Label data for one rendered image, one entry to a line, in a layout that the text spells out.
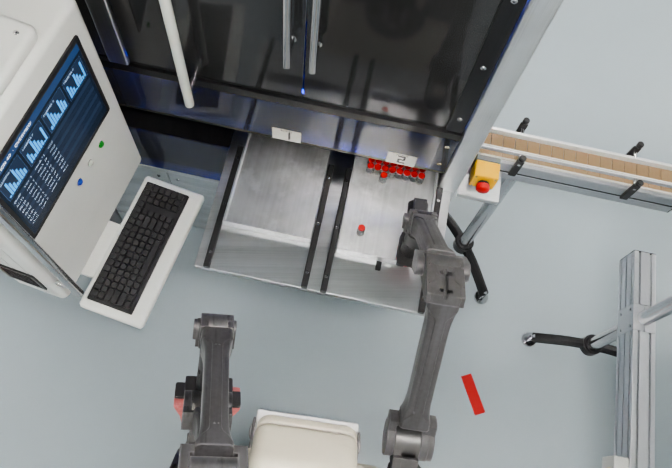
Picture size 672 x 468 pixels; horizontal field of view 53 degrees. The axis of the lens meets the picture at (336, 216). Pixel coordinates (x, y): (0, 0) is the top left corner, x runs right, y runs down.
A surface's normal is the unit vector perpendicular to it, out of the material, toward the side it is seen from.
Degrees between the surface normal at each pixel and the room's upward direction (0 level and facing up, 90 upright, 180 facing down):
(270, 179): 0
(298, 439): 42
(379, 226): 0
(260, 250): 0
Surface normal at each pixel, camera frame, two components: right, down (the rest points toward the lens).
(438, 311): -0.04, 0.38
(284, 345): 0.07, -0.39
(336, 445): 0.15, -0.90
